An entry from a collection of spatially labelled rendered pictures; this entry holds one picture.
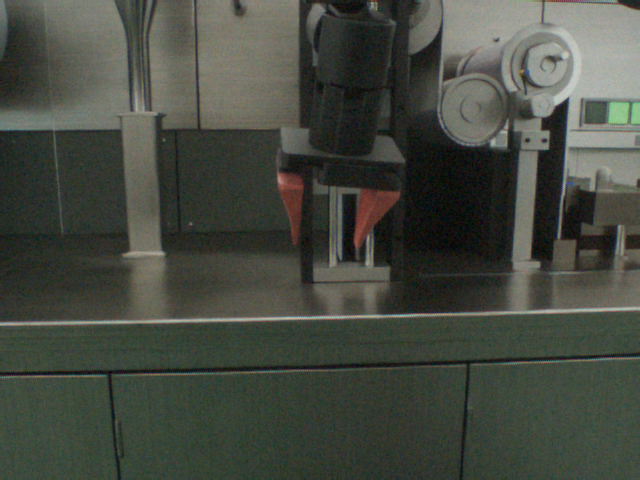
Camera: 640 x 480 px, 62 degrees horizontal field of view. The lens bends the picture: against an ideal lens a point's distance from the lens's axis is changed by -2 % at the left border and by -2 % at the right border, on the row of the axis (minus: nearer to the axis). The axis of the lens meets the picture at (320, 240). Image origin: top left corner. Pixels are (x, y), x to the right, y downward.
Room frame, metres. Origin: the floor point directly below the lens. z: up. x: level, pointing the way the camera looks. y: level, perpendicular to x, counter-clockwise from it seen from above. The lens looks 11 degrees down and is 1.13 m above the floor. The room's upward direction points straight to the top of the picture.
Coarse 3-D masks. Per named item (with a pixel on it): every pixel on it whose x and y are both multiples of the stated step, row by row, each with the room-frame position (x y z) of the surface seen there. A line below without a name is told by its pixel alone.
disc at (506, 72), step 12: (540, 24) 0.99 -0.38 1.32; (552, 24) 0.99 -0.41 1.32; (516, 36) 0.98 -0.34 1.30; (564, 36) 0.99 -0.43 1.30; (576, 48) 0.99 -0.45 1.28; (504, 60) 0.98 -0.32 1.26; (576, 60) 0.99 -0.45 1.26; (504, 72) 0.98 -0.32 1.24; (576, 72) 0.99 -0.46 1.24; (504, 84) 0.98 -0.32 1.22; (564, 96) 0.99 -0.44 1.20
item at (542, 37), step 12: (528, 36) 0.98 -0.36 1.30; (540, 36) 0.98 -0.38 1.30; (552, 36) 0.98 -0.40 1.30; (516, 48) 0.98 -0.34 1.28; (528, 48) 0.98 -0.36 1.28; (564, 48) 0.98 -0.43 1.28; (516, 60) 0.98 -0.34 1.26; (516, 72) 0.98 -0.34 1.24; (516, 84) 0.98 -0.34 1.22; (528, 84) 0.98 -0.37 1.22; (564, 84) 0.98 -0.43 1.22; (552, 96) 0.98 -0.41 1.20
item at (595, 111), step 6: (588, 102) 1.33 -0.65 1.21; (594, 102) 1.33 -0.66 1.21; (600, 102) 1.33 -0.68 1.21; (588, 108) 1.33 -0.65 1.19; (594, 108) 1.33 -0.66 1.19; (600, 108) 1.33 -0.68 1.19; (588, 114) 1.33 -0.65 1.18; (594, 114) 1.33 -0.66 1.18; (600, 114) 1.33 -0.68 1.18; (588, 120) 1.33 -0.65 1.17; (594, 120) 1.33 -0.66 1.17; (600, 120) 1.33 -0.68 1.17
